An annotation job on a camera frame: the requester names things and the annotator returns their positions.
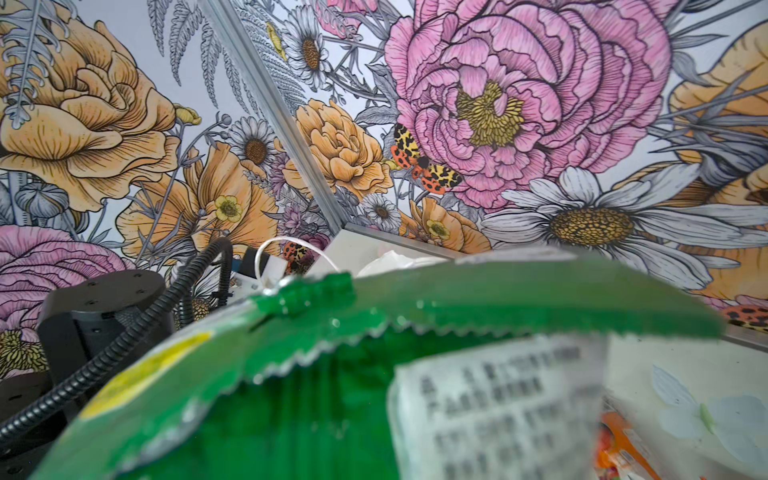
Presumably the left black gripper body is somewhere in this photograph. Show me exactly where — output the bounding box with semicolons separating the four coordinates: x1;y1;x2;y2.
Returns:
0;371;67;480

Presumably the small green snack packet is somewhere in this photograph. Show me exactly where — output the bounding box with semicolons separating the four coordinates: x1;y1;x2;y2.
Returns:
34;247;724;479

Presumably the white printed paper bag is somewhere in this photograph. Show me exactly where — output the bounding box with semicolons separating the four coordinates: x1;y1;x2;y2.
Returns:
256;223;464;277

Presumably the orange snack packet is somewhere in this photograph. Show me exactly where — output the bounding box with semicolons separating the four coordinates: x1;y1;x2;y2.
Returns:
594;410;663;480

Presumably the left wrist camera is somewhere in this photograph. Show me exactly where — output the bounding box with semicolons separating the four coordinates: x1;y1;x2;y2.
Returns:
37;270;166;387

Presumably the left black corrugated cable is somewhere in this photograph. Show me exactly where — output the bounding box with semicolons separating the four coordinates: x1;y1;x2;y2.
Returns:
0;236;235;448

